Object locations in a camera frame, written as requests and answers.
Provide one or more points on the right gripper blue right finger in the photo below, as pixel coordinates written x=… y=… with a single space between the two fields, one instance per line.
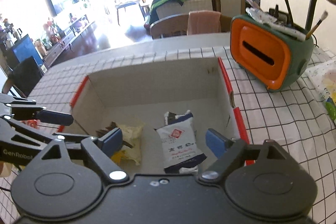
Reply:
x=229 y=153

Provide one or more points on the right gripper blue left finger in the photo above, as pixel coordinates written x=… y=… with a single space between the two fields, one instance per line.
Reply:
x=97 y=153

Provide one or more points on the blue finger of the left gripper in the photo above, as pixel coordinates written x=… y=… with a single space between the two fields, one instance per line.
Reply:
x=54 y=117

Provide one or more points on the silver black snack packet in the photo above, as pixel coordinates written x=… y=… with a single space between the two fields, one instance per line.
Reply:
x=178 y=137

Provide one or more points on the brown chocolate bar wrapper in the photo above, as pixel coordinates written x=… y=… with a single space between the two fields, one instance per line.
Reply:
x=101 y=132

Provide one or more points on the pale yellow snack packet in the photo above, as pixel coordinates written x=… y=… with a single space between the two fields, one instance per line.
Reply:
x=132 y=151

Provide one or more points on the black office chair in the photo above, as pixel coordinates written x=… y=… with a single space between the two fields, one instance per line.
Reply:
x=24 y=77

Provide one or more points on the red cardboard box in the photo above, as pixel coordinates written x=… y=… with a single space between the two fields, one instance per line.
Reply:
x=140 y=95

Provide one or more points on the orange green tissue holder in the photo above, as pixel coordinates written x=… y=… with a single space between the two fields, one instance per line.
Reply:
x=275 y=58

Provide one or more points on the wooden chair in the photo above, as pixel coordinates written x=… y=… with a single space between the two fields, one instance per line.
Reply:
x=193 y=23

